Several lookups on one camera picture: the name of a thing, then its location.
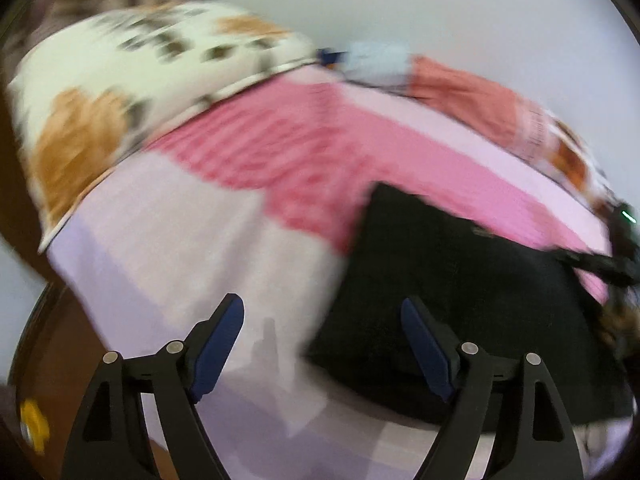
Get black pants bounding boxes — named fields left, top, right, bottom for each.
left=307, top=183, right=632, bottom=426

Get coral plaid folded blanket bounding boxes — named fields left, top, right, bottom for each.
left=408, top=55, right=616, bottom=218

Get pink and lilac bedsheet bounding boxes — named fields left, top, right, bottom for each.
left=47, top=66, right=608, bottom=479

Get light blue white cloth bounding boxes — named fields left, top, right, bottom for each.
left=317, top=41, right=412, bottom=93

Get floral white orange pillow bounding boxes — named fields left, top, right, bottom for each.
left=6, top=1, right=316, bottom=246

